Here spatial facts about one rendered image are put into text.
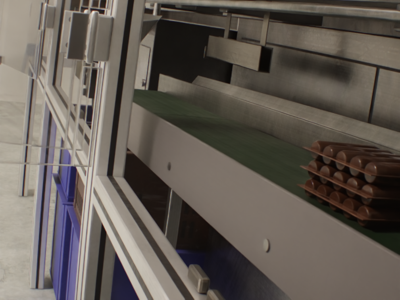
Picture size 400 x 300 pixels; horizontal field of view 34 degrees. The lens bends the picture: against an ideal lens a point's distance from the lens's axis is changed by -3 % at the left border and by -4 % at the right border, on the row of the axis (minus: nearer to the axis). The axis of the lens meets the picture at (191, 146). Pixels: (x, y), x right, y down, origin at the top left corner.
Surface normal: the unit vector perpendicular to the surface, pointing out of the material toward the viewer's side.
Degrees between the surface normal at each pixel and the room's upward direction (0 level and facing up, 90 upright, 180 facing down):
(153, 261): 0
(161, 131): 90
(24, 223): 0
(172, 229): 90
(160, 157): 90
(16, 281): 0
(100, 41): 90
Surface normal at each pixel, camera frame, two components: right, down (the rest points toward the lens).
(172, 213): 0.28, 0.22
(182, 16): -0.95, -0.07
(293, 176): 0.12, -0.98
